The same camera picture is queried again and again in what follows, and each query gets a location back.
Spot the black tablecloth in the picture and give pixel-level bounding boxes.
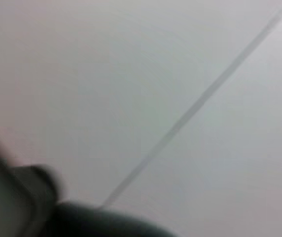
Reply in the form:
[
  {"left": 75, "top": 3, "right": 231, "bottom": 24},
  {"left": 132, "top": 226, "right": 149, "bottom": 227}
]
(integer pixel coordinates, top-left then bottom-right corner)
[{"left": 53, "top": 200, "right": 178, "bottom": 237}]

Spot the grey towel with black trim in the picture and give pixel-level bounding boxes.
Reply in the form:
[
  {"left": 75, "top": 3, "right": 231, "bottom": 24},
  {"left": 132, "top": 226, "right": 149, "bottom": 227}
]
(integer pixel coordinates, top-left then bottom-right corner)
[{"left": 0, "top": 127, "right": 59, "bottom": 237}]

